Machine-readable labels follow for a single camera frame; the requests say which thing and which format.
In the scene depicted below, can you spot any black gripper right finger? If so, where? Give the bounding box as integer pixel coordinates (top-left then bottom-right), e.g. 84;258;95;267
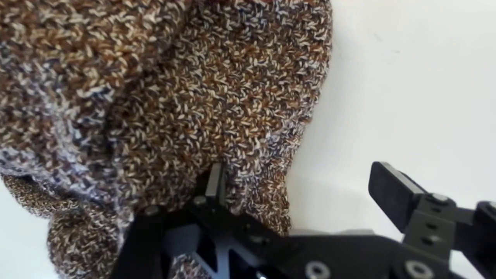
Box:
369;160;478;261

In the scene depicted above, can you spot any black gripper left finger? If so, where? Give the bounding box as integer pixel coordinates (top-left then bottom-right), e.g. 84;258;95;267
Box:
188;162;261;246

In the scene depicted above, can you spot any brown knitted jersey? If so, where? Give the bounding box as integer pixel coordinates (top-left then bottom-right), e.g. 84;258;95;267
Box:
0;0;335;279

